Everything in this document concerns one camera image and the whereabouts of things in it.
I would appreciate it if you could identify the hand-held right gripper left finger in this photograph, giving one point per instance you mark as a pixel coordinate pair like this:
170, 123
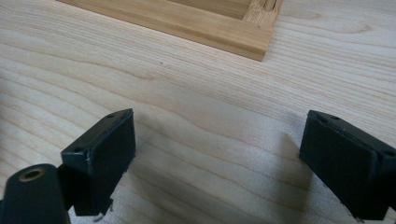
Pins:
102, 161

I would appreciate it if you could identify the wooden tray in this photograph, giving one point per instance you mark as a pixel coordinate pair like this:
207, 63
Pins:
199, 25

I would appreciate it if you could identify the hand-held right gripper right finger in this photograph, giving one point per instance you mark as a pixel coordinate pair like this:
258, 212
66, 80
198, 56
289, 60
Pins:
348, 168

